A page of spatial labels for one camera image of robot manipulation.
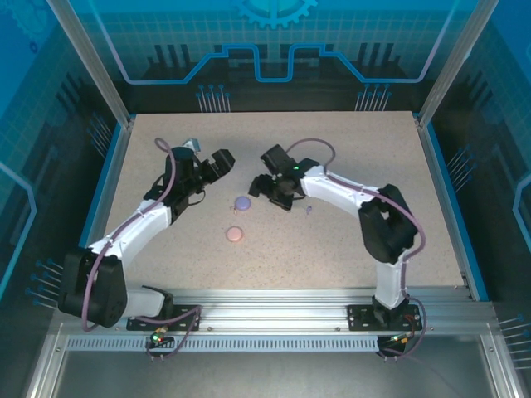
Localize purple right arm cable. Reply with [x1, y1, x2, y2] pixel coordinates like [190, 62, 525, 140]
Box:
[285, 138, 428, 362]

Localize long aluminium base rail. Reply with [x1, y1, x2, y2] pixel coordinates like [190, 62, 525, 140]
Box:
[119, 287, 499, 336]

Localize slotted grey cable duct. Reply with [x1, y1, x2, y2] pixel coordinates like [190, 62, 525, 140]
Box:
[65, 335, 382, 354]

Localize aluminium frame post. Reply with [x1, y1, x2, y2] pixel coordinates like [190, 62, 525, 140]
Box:
[44, 0, 136, 128]
[416, 0, 501, 128]

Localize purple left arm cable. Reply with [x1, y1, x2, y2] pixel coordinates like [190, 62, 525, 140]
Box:
[81, 138, 204, 362]

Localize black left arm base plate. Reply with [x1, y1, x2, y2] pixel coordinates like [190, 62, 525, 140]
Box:
[125, 304, 203, 332]

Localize small lit connector board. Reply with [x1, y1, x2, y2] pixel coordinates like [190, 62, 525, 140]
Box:
[379, 331, 418, 349]
[145, 327, 174, 349]

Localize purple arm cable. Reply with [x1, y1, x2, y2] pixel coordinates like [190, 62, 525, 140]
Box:
[81, 138, 204, 362]
[285, 138, 428, 362]

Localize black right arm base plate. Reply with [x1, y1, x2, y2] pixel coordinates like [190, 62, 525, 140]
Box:
[347, 303, 421, 332]

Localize steel base sheet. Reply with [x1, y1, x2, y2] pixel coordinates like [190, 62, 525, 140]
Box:
[51, 350, 499, 398]

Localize blue-edged aluminium side rail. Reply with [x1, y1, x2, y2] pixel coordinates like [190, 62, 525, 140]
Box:
[417, 119, 490, 302]
[76, 118, 136, 266]

